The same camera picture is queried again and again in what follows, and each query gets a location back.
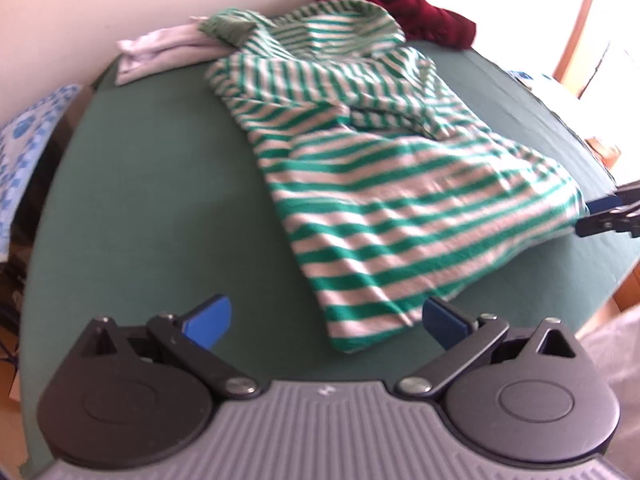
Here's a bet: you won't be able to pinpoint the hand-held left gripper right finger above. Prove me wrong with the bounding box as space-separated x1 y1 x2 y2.
395 296 583 401

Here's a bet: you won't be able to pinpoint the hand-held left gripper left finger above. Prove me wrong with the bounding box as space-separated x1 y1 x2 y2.
79 294 262 402

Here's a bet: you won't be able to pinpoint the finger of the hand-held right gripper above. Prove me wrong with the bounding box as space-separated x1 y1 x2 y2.
586 180 640 216
575 205 640 239

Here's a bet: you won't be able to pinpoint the green striped shirt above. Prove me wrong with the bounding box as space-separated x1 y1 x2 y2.
199 0 588 353

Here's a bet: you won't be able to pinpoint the orange rubber bands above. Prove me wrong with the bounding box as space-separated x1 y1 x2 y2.
585 137 621 166

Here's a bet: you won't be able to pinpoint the white desk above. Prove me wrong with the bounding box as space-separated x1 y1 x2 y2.
505 67 640 196

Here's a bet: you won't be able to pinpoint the dark green table cover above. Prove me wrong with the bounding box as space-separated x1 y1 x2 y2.
20 35 638 471

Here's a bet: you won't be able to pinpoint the person's white clothing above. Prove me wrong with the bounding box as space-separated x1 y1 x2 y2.
575 305 640 461

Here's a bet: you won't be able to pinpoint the blue patterned cloth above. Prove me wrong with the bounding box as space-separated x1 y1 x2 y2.
0 84 83 261

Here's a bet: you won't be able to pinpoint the dark red sweater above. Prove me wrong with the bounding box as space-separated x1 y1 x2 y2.
315 0 477 51

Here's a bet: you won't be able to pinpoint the white folded shirt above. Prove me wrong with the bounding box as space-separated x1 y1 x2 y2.
115 22 236 86

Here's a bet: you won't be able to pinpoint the wooden door frame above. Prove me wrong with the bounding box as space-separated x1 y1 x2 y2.
552 0 608 98

